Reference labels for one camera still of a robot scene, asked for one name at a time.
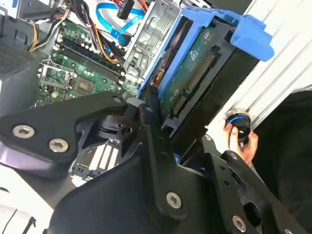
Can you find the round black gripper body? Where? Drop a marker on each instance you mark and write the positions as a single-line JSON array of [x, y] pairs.
[[117, 202]]

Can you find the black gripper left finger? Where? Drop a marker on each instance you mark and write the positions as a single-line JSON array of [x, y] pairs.
[[36, 117]]

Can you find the hard disk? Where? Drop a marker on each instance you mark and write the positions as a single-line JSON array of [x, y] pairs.
[[195, 65]]

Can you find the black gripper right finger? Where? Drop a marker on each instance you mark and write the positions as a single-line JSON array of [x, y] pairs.
[[226, 185]]

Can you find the person's bare hand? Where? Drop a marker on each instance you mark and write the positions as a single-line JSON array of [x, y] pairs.
[[246, 150]]

